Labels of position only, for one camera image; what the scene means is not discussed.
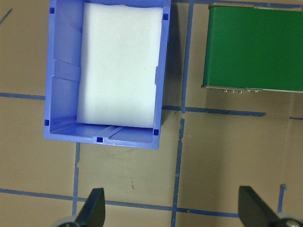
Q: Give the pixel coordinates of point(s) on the green box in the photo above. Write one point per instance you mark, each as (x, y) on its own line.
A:
(255, 47)

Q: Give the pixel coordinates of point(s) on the blue plastic storage bin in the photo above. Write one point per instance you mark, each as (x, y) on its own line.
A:
(64, 94)

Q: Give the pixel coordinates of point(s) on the white foam pad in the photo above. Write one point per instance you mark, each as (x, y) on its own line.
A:
(118, 71)

